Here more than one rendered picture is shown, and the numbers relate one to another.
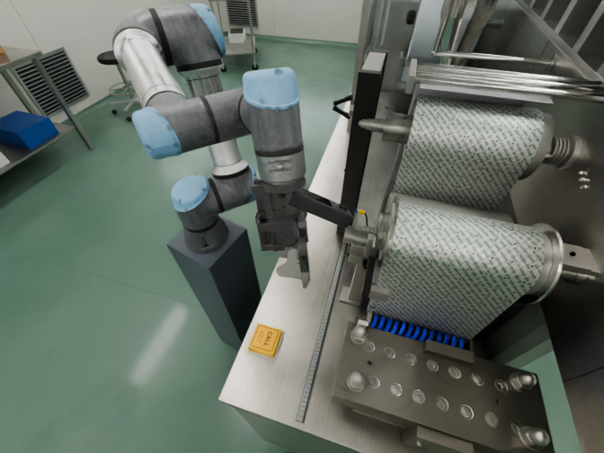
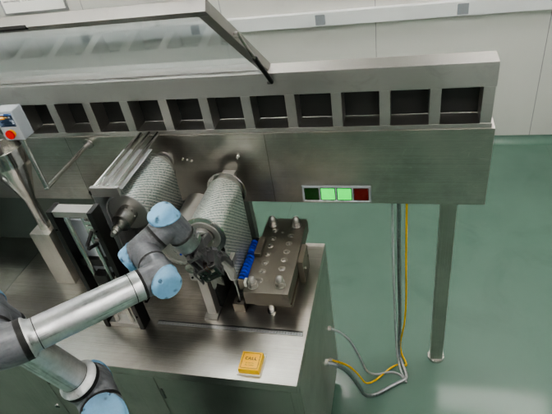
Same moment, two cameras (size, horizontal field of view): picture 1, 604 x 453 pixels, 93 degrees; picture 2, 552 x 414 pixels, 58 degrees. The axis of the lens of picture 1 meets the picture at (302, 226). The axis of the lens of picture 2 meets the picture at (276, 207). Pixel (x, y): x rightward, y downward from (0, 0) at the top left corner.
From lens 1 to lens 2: 125 cm
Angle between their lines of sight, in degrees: 63
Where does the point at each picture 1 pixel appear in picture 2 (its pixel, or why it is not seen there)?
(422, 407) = (289, 258)
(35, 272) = not seen: outside the picture
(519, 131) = (159, 166)
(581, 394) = (280, 195)
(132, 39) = (34, 321)
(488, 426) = (294, 236)
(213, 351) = not seen: outside the picture
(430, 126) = (144, 195)
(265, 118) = (181, 220)
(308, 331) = (242, 338)
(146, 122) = (171, 270)
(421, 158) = not seen: hidden behind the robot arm
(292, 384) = (281, 342)
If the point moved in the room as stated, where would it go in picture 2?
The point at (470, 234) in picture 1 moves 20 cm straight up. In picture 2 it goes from (217, 198) to (204, 147)
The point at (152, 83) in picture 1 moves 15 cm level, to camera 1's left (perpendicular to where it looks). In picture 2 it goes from (124, 281) to (112, 333)
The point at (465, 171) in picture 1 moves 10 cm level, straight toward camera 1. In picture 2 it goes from (166, 197) to (188, 204)
